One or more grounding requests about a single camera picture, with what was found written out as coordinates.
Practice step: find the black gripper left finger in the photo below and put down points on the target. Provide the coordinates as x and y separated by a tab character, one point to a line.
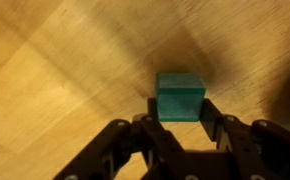
151	130

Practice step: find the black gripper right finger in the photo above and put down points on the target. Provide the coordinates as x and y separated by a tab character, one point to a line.
211	116

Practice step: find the green cube block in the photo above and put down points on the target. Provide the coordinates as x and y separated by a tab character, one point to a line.
180	96

